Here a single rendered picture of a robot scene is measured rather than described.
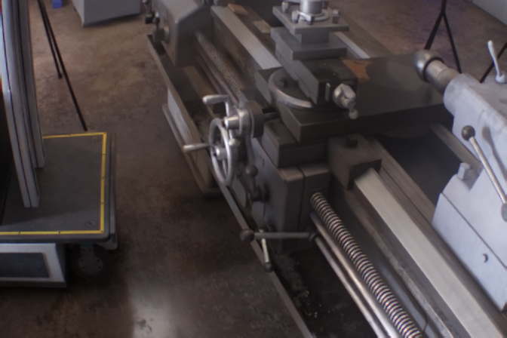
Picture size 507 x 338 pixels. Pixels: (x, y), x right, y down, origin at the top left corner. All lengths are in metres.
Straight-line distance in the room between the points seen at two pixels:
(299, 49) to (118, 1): 3.00
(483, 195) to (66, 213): 1.52
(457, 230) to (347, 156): 0.39
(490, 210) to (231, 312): 1.27
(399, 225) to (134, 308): 1.20
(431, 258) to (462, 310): 0.17
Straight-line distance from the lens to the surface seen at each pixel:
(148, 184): 2.93
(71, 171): 2.51
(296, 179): 1.65
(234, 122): 1.71
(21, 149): 2.20
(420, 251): 1.44
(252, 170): 1.68
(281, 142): 1.64
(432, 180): 1.87
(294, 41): 1.74
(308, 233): 1.76
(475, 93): 1.43
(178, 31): 2.62
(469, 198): 1.40
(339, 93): 1.59
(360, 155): 1.63
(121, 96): 3.64
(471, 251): 1.39
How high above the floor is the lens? 1.78
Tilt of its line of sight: 34 degrees down
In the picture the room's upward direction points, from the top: 4 degrees clockwise
